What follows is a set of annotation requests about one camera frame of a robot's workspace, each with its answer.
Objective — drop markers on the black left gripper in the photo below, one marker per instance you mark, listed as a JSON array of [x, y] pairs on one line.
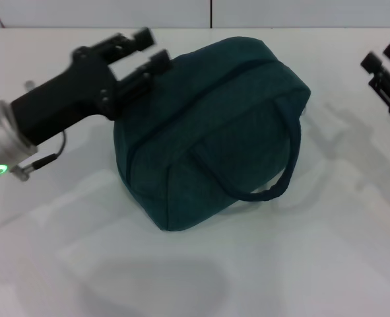
[[79, 89]]

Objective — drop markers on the dark teal insulated lunch bag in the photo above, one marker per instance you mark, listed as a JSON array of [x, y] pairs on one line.
[[211, 138]]

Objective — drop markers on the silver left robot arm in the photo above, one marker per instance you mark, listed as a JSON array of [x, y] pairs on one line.
[[3, 138]]

